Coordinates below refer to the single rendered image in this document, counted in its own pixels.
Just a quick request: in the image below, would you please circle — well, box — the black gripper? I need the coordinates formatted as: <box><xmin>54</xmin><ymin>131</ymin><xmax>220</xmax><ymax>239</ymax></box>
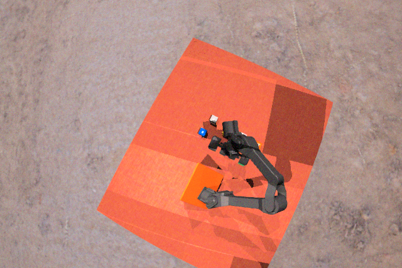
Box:
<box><xmin>208</xmin><ymin>136</ymin><xmax>249</xmax><ymax>166</ymax></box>

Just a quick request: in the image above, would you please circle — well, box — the small blue block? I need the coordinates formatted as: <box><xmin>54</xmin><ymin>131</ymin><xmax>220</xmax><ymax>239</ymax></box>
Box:
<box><xmin>198</xmin><ymin>128</ymin><xmax>207</xmax><ymax>137</ymax></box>

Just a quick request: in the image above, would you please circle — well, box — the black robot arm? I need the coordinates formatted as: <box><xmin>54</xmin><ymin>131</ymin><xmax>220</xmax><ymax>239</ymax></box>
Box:
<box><xmin>197</xmin><ymin>120</ymin><xmax>288</xmax><ymax>215</ymax></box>

